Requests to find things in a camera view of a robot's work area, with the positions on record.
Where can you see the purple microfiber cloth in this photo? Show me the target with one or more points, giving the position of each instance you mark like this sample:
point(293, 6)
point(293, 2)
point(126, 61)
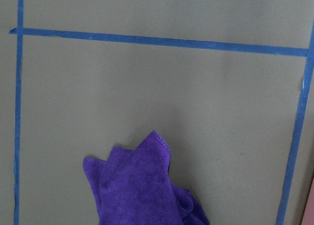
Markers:
point(132, 187)

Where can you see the pink plastic tray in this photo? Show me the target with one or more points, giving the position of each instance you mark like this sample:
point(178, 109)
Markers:
point(308, 216)

